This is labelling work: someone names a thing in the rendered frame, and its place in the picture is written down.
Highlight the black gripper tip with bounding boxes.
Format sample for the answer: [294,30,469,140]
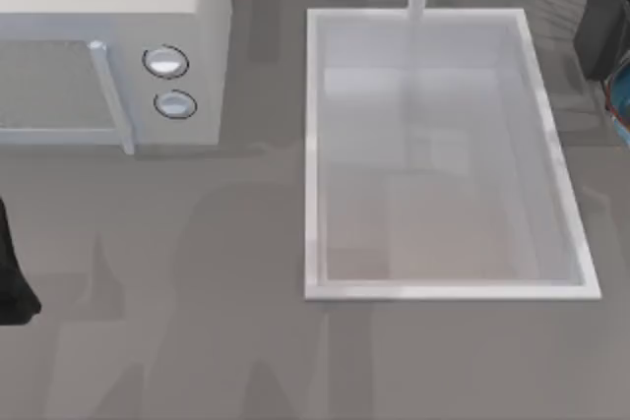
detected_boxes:
[0,197,42,328]

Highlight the microwave door handle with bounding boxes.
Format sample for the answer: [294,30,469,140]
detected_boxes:
[87,39,136,155]

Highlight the white sink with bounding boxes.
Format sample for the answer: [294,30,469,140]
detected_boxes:
[303,7,603,302]

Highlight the blue bowl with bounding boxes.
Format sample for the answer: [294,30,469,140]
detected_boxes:
[603,53,630,149]

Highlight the black appliance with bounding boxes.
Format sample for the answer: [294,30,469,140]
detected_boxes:
[573,0,630,81]

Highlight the large microwave knob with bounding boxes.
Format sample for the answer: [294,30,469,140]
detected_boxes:
[141,43,191,81]

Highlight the microwave oven door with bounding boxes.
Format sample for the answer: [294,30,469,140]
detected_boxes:
[0,39,121,147]

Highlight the pale microwave oven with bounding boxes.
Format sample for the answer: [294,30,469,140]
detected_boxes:
[0,0,234,155]

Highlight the small microwave knob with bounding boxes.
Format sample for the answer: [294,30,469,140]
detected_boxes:
[153,89,199,121]

